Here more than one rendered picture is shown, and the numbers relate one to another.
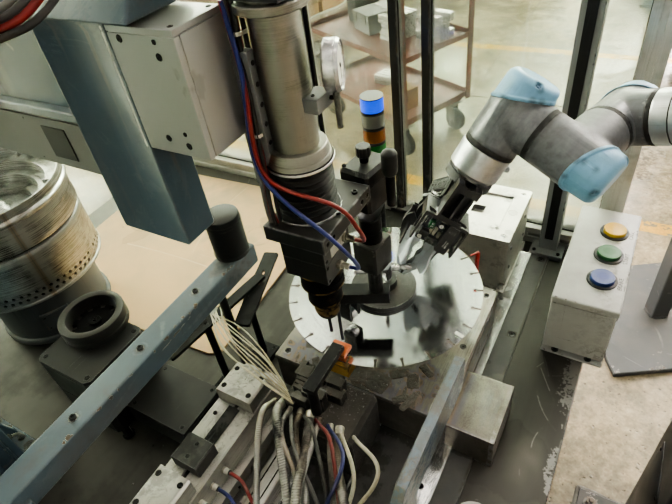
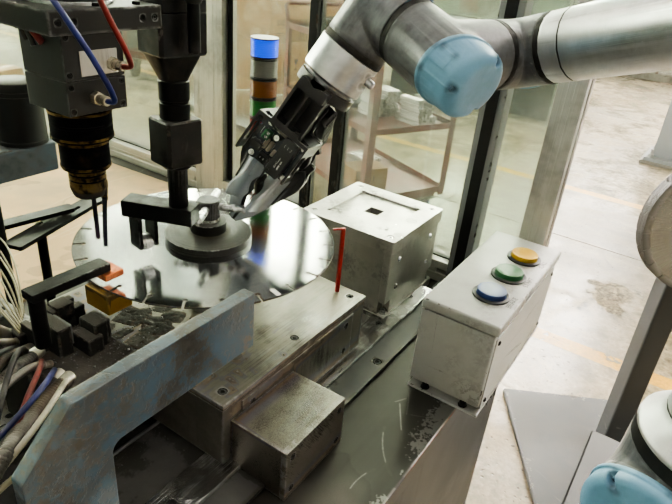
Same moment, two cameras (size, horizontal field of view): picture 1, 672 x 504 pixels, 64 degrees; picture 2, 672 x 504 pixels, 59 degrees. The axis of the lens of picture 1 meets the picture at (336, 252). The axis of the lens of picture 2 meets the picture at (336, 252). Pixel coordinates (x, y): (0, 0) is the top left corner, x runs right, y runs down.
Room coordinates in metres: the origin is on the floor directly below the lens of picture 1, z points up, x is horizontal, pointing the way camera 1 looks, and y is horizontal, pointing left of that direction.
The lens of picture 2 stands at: (-0.05, -0.20, 1.31)
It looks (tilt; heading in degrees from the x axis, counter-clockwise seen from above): 28 degrees down; 357
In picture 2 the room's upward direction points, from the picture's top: 6 degrees clockwise
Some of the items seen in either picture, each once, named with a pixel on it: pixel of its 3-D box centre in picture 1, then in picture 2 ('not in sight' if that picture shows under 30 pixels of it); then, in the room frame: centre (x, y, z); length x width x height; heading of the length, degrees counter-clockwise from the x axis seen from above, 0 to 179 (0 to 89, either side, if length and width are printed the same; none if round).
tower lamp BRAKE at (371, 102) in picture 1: (371, 102); (264, 46); (0.94, -0.11, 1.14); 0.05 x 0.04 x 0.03; 55
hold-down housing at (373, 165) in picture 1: (368, 211); (173, 72); (0.57, -0.05, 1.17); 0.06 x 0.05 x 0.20; 136
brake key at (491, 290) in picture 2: (601, 280); (491, 295); (0.63, -0.46, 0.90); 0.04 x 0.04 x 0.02
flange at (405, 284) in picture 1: (383, 282); (208, 228); (0.64, -0.07, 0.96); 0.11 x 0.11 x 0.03
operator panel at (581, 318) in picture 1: (591, 281); (488, 314); (0.69, -0.48, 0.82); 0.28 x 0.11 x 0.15; 145
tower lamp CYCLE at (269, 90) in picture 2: (374, 132); (263, 87); (0.94, -0.11, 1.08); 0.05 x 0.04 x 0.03; 55
